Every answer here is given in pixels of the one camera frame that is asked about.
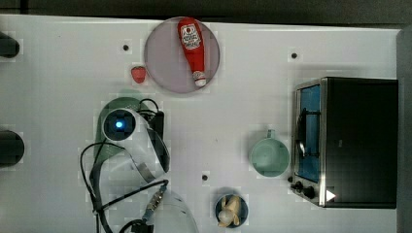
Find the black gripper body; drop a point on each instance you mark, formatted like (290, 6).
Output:
(156, 125)

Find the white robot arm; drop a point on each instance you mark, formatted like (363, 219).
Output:
(134, 194)

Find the red toy strawberry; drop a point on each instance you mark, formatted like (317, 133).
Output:
(138, 74)

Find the round grey plate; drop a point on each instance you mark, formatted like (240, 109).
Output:
(165, 60)

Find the red ketchup bottle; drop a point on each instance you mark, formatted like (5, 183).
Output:
(191, 40)

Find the peeled toy banana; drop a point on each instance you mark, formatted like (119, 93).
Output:
(229, 213)

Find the light green mug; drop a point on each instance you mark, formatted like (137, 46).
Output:
(269, 156)

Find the blue bowl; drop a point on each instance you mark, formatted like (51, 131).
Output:
(244, 211)

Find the silver toaster oven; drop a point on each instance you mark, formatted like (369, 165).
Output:
(344, 142)

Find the black cylinder post lower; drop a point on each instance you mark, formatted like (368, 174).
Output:
(11, 148)

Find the black cylinder post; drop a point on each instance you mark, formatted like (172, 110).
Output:
(11, 148)
(9, 47)

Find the black cylinder post upper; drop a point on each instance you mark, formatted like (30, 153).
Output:
(9, 47)

